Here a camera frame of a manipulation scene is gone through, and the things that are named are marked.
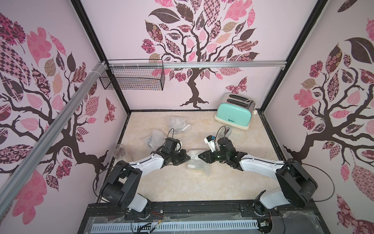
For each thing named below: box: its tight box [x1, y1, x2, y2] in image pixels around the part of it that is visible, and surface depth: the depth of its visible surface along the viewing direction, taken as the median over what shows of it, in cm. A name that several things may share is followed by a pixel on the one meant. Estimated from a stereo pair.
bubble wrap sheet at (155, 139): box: [144, 129, 167, 151], surface depth 94 cm
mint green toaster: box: [214, 92, 256, 131], surface depth 105 cm
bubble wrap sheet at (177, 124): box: [167, 116, 191, 134], surface depth 102 cm
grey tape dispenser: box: [224, 125, 233, 137], surface depth 105 cm
